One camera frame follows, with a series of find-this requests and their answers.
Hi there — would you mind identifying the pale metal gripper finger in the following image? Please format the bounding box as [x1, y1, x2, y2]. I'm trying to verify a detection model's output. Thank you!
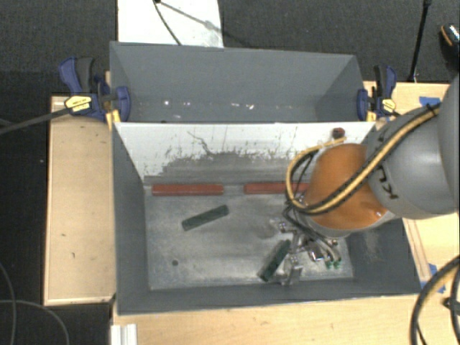
[270, 218, 290, 234]
[281, 254, 304, 288]

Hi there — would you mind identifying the dark green flat block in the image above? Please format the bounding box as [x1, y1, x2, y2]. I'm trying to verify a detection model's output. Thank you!
[258, 239, 293, 283]
[181, 204, 230, 232]

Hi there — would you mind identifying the red-brown flat block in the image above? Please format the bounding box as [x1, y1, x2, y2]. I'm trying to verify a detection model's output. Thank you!
[151, 183, 225, 197]
[243, 181, 310, 196]

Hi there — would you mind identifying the grey metal bin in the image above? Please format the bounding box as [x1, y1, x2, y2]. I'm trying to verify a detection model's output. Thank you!
[109, 40, 422, 316]

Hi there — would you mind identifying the pale wood board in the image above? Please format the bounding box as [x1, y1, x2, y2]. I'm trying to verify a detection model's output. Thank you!
[42, 95, 116, 307]

